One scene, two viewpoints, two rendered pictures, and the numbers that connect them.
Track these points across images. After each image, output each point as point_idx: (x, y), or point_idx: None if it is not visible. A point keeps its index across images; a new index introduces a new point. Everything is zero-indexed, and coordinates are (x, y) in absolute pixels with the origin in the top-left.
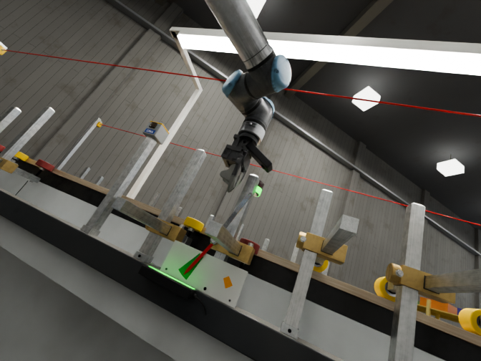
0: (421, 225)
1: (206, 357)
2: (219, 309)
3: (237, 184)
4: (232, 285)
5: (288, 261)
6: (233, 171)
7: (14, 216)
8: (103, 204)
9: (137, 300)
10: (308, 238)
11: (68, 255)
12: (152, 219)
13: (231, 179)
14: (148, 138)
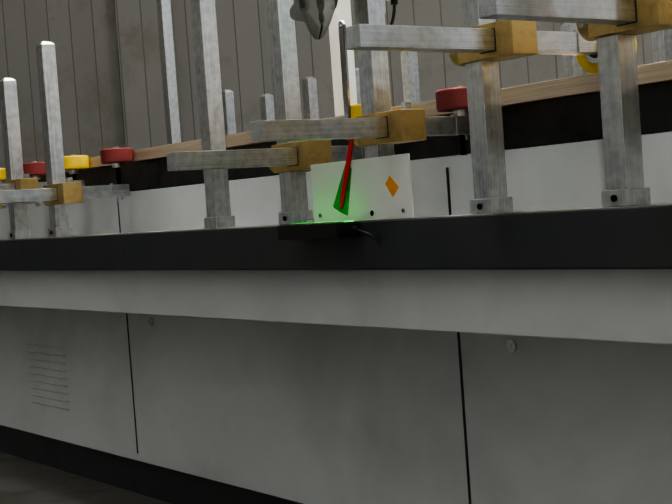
0: None
1: (418, 302)
2: (391, 229)
3: (330, 12)
4: (398, 186)
5: (543, 82)
6: (299, 1)
7: (127, 261)
8: (207, 170)
9: (319, 281)
10: None
11: (217, 274)
12: (241, 155)
13: (304, 17)
14: (194, 3)
